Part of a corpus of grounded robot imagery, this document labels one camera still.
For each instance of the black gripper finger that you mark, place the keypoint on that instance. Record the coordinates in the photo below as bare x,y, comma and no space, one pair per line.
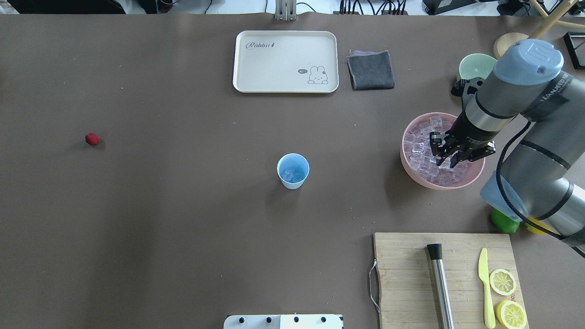
457,157
439,147

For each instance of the lemon slice inner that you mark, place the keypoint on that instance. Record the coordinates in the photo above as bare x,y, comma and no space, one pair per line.
502,282

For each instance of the mint green bowl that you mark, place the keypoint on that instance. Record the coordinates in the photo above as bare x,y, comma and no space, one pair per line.
475,65

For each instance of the wooden cup drying stand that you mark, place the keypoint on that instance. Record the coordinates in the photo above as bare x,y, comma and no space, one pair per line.
549,20

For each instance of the black glass rack tray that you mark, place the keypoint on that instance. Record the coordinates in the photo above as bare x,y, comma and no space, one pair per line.
575,44

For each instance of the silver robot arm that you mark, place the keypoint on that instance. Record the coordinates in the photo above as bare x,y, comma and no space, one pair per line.
530,181

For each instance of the red strawberry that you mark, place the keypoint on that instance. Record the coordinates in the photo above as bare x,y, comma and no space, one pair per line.
92,139

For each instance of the light blue plastic cup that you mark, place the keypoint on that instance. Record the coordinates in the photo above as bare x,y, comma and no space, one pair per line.
293,169

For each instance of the lemon slice outer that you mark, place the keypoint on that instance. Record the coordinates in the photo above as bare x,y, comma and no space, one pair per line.
511,315

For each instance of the lemon slice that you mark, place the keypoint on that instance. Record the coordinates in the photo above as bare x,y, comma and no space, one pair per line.
511,315
502,282

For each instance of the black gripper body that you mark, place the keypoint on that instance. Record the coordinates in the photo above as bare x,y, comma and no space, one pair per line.
467,139

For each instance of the green lime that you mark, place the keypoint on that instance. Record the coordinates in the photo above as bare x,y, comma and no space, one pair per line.
503,223

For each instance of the wooden cutting board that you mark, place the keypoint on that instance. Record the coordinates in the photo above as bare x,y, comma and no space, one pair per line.
407,294

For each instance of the cream rabbit serving tray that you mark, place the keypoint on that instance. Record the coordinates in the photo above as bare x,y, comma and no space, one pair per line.
286,62

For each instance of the clear ice cubes pile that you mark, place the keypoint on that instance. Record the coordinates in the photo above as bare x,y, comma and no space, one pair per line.
419,157

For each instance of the pink bowl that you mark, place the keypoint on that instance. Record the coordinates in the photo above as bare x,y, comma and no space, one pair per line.
475,168

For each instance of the grey folded cloth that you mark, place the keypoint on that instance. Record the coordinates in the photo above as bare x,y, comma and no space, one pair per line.
370,70

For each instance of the yellow plastic knife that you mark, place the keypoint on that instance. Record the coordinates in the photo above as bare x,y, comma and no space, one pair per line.
483,274

